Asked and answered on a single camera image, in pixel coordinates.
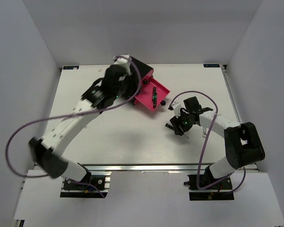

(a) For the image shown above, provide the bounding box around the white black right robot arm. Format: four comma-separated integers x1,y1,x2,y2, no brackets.
169,96,265,189

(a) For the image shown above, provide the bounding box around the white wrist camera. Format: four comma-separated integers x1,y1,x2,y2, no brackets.
113,54,132,75
168,102,182,118

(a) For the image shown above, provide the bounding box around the silver wrench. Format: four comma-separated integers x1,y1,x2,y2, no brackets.
203,127,207,138

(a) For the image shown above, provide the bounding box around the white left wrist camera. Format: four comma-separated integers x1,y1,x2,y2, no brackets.
113,54,132,75

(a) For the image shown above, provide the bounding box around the aluminium table front rail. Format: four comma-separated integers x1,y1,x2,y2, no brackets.
34,163,258,173

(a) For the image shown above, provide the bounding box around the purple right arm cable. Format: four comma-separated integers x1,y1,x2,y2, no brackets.
168,90,246,194

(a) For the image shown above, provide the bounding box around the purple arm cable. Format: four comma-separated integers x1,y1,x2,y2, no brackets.
168,90,246,194
5,55,142,198

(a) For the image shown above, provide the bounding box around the pink drawer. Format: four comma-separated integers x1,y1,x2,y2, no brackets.
133,76,170,111

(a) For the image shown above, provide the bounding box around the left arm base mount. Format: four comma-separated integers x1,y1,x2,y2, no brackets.
60,172,111,199

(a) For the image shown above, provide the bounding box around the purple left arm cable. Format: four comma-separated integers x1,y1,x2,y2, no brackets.
5,55,142,198

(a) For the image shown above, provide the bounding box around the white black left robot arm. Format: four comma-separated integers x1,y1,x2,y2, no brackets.
28,62,131,189

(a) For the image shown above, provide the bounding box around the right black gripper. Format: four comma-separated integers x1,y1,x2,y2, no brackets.
170,109,195,136

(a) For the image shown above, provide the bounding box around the blue table corner label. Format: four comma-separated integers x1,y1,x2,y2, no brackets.
203,63,220,68

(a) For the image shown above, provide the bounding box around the blue left table label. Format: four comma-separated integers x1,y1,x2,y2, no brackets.
62,65,79,70

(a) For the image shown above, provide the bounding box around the black drawer cabinet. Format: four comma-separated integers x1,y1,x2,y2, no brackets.
130,56,154,83

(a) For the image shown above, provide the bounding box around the small green black screwdriver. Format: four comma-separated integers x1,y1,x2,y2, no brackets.
152,87,157,108

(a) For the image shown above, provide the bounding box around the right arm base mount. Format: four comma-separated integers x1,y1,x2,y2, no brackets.
183,171,234,201

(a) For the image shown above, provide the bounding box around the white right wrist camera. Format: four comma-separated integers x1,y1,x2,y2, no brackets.
168,102,182,118

